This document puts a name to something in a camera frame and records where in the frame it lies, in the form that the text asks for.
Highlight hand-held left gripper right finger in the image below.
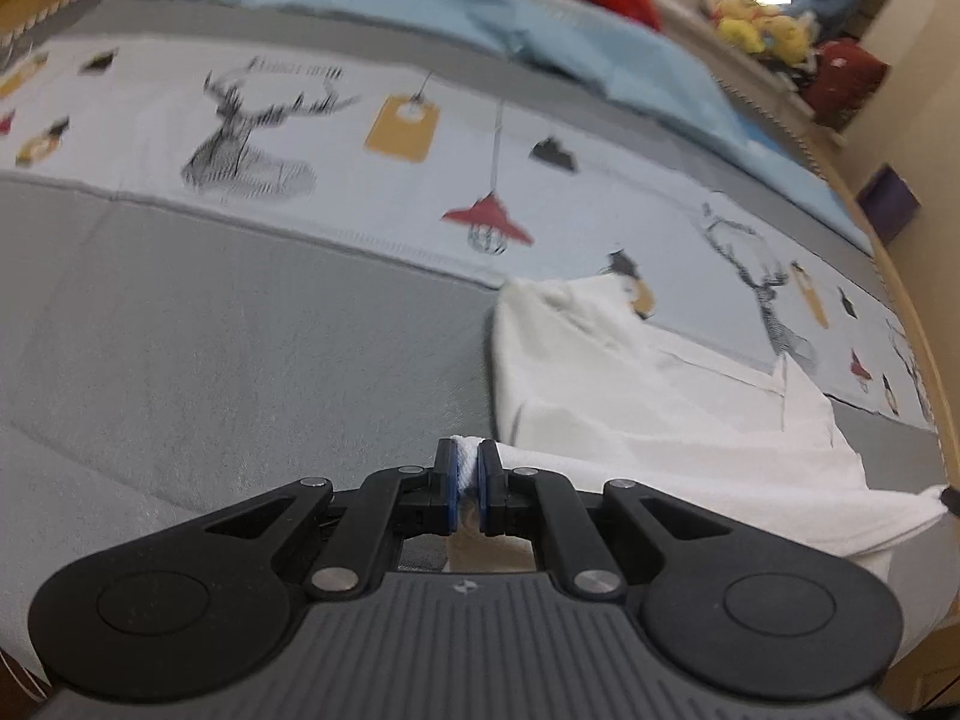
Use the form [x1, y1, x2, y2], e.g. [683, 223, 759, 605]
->
[478, 440, 760, 602]

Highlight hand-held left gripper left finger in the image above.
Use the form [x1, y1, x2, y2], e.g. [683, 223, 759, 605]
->
[180, 438, 460, 602]

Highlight white t-shirt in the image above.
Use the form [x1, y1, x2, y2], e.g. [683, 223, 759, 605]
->
[448, 274, 950, 661]

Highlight grey printed bed sheet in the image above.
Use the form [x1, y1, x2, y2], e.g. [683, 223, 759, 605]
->
[0, 0, 940, 691]

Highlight purple box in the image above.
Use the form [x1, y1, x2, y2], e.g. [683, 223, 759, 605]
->
[854, 164, 923, 242]

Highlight dark red bag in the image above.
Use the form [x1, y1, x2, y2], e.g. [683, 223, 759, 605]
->
[805, 37, 891, 130]

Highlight light blue sheet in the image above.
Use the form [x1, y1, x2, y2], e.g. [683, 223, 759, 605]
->
[139, 0, 876, 254]

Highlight window sill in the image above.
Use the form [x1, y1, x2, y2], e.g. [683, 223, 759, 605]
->
[658, 0, 835, 145]

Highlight yellow duck plush toy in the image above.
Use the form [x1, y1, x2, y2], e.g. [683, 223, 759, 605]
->
[703, 0, 767, 55]

